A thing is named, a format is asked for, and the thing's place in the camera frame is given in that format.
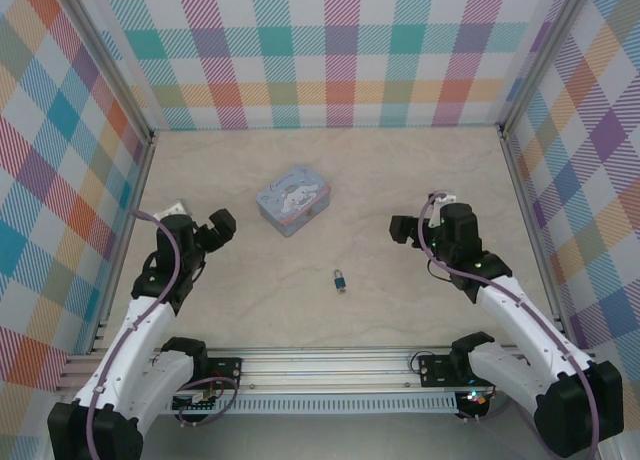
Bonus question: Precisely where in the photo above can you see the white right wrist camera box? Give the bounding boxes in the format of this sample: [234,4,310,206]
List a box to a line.
[427,192,457,229]

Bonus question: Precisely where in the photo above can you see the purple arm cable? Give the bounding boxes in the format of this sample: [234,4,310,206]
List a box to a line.
[84,209,239,460]
[418,193,599,460]

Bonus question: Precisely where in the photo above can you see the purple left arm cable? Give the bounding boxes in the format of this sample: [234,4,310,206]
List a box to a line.
[84,209,239,460]

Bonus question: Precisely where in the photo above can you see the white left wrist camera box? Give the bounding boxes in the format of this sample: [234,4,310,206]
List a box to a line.
[154,199,194,221]

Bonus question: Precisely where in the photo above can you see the circuit board with green light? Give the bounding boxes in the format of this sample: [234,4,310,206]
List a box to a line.
[459,389,491,409]

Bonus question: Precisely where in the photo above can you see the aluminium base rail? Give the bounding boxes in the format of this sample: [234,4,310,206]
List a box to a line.
[54,347,606,394]

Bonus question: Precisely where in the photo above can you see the aluminium frame post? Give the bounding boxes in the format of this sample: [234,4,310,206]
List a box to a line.
[499,0,591,131]
[54,0,156,141]

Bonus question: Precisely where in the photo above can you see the white slotted cable duct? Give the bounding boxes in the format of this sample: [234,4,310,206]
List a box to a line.
[79,392,459,415]

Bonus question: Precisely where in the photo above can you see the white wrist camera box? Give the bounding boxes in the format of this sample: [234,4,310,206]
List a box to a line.
[427,192,457,229]
[154,199,194,221]

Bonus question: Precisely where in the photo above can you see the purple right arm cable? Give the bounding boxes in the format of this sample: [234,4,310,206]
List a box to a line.
[418,193,599,460]

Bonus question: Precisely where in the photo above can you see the blue cartoon dog tin box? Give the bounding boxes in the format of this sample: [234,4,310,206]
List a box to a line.
[255,163,335,238]

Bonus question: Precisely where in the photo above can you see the aluminium side rail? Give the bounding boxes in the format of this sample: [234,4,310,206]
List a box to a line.
[499,124,574,349]
[87,132,159,356]

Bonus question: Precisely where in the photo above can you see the black circuit board with wires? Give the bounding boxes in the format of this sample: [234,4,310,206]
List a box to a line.
[172,389,221,414]

